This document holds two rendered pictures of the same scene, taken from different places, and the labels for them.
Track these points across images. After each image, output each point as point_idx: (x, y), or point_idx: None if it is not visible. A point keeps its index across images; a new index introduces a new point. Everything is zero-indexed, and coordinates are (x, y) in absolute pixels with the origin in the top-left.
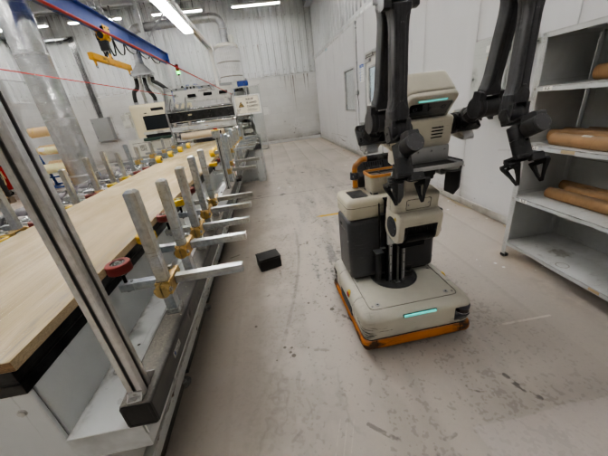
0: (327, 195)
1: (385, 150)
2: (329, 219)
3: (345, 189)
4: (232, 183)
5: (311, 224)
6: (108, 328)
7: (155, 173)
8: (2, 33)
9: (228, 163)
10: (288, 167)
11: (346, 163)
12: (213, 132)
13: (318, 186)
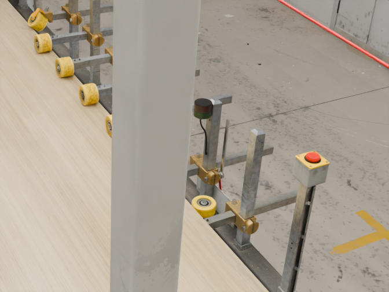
0: (285, 157)
1: (351, 0)
2: (371, 263)
3: (311, 130)
4: (261, 259)
5: (344, 289)
6: None
7: (64, 274)
8: None
9: (253, 204)
10: (59, 7)
11: (224, 6)
12: (316, 172)
13: (230, 113)
